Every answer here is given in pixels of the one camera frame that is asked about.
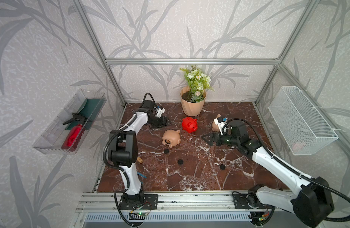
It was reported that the red piggy bank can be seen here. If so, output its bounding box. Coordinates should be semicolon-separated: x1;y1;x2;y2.
182;117;198;134

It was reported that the beige piggy bank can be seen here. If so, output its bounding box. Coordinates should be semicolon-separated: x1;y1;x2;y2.
162;130;181;148
212;114;221;132

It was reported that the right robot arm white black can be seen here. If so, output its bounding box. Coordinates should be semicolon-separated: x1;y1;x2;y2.
202;119;350;228

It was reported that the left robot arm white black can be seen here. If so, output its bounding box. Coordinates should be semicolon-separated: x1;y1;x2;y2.
103;99;171;204

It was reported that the beige flower pot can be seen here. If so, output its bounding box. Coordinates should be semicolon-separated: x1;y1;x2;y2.
180;86;206;116

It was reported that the green white artificial plant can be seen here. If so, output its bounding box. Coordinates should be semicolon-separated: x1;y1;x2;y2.
180;65;213;103

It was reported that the green cloth in tray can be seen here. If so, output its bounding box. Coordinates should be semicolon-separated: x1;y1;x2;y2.
63;98;106;130

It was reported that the pink object in basket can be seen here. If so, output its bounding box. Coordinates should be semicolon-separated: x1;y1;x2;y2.
292;142;306;154

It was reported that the red spray bottle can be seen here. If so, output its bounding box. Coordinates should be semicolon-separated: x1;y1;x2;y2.
61;113;87;152

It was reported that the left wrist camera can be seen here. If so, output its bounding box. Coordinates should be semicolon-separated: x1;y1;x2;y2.
154;106;165;118

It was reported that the white wire basket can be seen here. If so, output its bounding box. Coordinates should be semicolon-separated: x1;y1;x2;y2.
268;86;339;156

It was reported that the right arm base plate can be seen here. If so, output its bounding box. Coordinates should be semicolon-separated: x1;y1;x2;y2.
232;192;267;210

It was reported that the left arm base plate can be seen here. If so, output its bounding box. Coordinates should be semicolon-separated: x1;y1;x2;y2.
119;193;158;210

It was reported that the clear plastic wall tray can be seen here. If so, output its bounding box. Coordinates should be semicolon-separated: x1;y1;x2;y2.
33;89;107;155

